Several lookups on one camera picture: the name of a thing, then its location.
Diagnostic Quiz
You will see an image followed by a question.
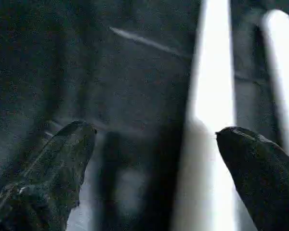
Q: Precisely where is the white plastic table leg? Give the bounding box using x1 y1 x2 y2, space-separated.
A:
259 9 289 165
171 0 239 231

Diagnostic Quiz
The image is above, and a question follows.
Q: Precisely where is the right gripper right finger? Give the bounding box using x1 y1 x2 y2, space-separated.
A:
215 126 289 231

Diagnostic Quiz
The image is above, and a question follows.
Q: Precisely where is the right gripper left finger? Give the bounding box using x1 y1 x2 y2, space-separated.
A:
0 120 98 231

